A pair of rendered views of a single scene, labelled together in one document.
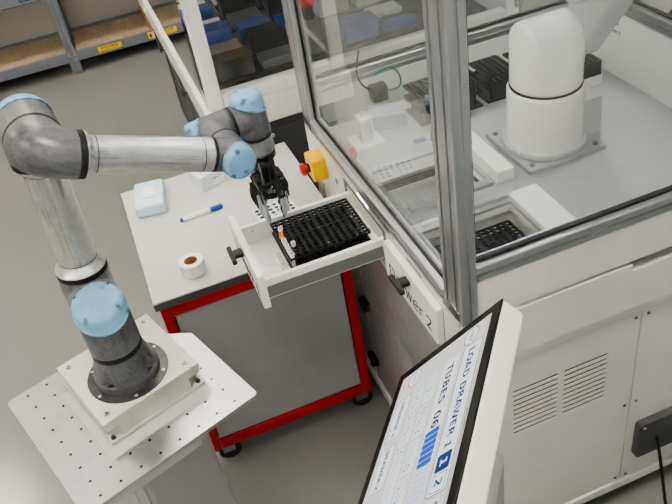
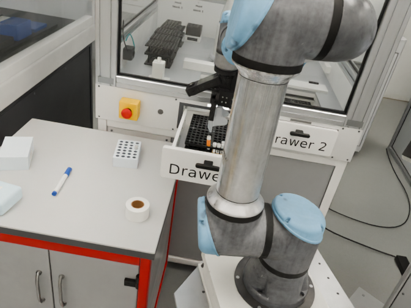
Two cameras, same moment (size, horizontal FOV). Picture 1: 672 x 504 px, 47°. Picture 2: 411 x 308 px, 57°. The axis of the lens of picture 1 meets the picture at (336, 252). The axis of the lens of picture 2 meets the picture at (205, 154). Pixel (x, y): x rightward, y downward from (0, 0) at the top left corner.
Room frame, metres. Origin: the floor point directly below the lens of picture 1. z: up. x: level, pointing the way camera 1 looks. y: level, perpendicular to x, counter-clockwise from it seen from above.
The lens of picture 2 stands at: (1.36, 1.18, 1.53)
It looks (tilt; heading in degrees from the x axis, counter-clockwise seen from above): 32 degrees down; 285
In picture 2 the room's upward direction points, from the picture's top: 10 degrees clockwise
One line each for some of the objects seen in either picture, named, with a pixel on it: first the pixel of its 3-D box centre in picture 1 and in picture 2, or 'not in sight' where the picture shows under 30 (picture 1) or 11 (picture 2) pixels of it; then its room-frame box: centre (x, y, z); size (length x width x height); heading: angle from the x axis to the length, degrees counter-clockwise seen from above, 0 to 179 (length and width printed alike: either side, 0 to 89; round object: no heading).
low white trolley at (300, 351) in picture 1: (252, 303); (84, 252); (2.01, 0.31, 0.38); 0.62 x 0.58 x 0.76; 14
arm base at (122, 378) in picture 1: (121, 357); (279, 268); (1.32, 0.53, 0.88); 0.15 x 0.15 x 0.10
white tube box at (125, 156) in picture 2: (276, 214); (127, 153); (1.92, 0.16, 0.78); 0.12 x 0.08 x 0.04; 112
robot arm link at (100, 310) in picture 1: (104, 318); (289, 230); (1.33, 0.53, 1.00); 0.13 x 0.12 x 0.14; 23
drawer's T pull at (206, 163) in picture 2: (236, 254); (208, 165); (1.60, 0.25, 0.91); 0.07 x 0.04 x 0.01; 14
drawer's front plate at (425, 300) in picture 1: (412, 289); (296, 137); (1.38, -0.16, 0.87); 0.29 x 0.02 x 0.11; 14
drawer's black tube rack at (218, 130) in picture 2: (320, 236); (212, 139); (1.65, 0.03, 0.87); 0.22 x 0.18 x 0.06; 104
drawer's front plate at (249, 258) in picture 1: (248, 260); (207, 168); (1.60, 0.23, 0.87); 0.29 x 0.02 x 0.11; 14
